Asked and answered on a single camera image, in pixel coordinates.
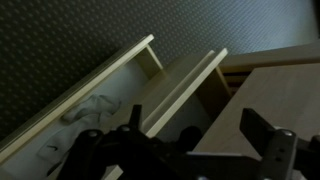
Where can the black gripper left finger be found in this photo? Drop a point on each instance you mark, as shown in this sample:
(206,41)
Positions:
(135,116)

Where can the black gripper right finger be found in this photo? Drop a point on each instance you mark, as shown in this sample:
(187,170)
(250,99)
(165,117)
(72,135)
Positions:
(256,129)

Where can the wooden drawer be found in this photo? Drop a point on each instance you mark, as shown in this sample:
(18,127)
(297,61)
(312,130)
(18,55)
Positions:
(285,96)
(169,89)
(119,77)

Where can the white cloth in drawer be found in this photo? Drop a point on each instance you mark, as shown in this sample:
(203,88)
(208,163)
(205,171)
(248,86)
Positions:
(95,104)

